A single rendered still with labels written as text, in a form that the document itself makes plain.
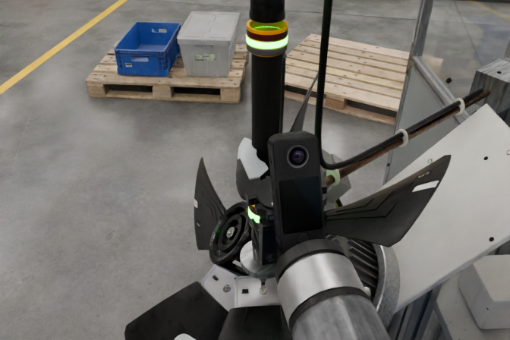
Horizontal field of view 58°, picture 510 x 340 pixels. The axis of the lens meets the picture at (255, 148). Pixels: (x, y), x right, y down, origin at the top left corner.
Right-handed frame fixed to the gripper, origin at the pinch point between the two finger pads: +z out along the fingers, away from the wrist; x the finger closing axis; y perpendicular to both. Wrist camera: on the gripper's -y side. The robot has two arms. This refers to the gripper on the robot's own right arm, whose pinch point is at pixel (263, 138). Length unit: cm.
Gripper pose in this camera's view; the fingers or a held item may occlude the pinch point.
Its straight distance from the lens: 58.1
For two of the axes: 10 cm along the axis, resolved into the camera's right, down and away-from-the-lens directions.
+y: 0.0, 8.0, 5.9
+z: -2.3, -5.8, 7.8
